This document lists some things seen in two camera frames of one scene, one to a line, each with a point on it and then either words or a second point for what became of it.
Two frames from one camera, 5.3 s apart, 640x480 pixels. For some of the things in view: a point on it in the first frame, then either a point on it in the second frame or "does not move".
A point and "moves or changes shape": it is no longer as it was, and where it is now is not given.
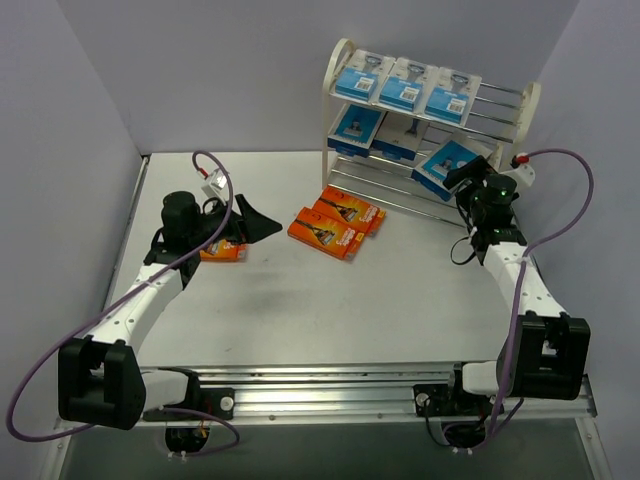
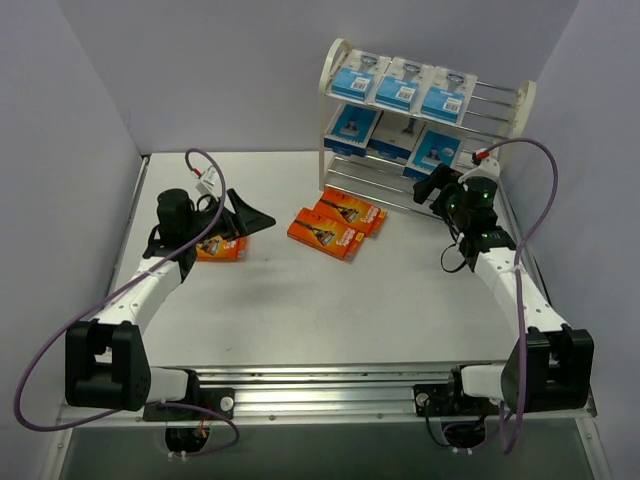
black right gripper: x=467 y=172 -> x=441 y=187
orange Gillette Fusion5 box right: x=349 y=210 does not move
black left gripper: x=238 y=220 does not move
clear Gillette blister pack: x=358 y=78 does not move
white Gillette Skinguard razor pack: x=452 y=96 does not move
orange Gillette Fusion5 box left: x=225 y=251 does not move
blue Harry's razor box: x=431 y=171 moves or changes shape
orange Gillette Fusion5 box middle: x=326 y=234 does not move
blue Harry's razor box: x=354 y=131 does not move
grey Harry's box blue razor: x=400 y=136 moves or changes shape
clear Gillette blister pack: x=408 y=85 moves or changes shape
